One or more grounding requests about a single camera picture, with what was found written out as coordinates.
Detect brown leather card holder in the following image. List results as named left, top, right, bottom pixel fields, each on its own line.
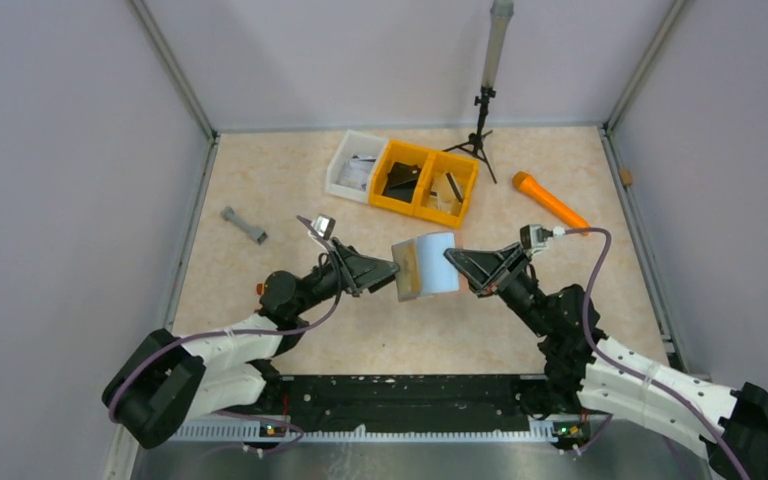
left=391, top=231, right=462, bottom=302

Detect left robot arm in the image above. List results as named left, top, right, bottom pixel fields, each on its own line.
left=102, top=239, right=399, bottom=449

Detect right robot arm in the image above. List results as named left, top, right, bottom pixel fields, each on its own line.
left=444, top=244, right=768, bottom=479

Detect black card in bin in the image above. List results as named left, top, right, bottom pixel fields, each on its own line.
left=382, top=162, right=422, bottom=203

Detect papers in white bin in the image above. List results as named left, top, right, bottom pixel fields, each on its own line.
left=335, top=155, right=377, bottom=192

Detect yellow double plastic bin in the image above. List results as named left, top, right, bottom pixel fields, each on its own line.
left=368, top=140, right=479, bottom=229

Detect white plastic bin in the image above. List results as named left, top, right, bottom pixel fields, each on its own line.
left=324, top=130, right=389, bottom=204

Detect grey dumbbell-shaped part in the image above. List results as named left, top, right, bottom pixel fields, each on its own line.
left=220, top=206, right=268, bottom=245

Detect black tripod with grey pole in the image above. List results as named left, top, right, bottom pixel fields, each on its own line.
left=444, top=0, right=515, bottom=184

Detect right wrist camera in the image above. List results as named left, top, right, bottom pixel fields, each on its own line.
left=519, top=224, right=566, bottom=257

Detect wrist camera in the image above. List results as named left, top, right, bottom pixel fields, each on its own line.
left=310, top=214, right=336, bottom=250
left=519, top=224, right=566, bottom=257

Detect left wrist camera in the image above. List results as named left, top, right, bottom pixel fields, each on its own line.
left=310, top=214, right=336, bottom=250

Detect orange plastic cone handle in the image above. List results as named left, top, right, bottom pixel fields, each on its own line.
left=512, top=171, right=590, bottom=236

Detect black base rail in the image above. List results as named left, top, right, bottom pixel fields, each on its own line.
left=266, top=374, right=550, bottom=434

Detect small tan wall block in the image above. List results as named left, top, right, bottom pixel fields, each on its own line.
left=618, top=167, right=633, bottom=188

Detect white cable duct strip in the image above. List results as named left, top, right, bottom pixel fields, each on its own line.
left=170, top=419, right=558, bottom=444

